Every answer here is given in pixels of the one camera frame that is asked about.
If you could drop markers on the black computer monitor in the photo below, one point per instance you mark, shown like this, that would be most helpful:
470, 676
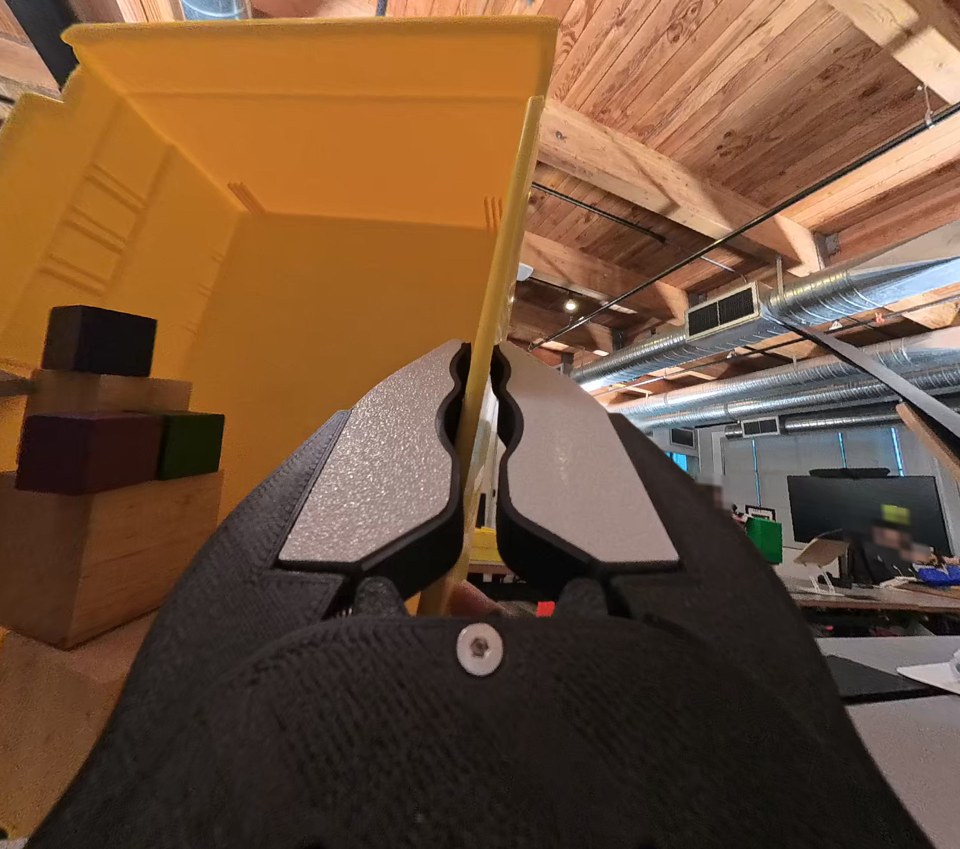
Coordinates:
862, 508

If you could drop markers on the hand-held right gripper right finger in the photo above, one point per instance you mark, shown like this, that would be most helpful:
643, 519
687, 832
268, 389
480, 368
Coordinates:
585, 481

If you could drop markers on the yellow plastic box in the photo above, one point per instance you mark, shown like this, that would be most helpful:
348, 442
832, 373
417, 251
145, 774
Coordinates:
337, 151

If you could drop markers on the green box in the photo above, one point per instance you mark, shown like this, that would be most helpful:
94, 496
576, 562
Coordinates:
765, 540

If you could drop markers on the black desk mat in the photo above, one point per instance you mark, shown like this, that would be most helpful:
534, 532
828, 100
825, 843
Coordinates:
862, 680

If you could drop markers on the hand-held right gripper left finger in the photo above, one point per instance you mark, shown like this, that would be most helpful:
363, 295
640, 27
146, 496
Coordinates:
375, 481

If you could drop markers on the white printed paper sheet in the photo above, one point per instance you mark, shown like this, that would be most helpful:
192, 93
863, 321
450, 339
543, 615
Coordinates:
934, 673

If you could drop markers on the black vent grille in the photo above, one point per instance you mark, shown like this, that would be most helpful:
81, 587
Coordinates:
721, 310

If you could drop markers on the pile of wooden cubes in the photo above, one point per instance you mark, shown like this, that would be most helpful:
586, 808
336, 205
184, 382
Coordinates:
105, 549

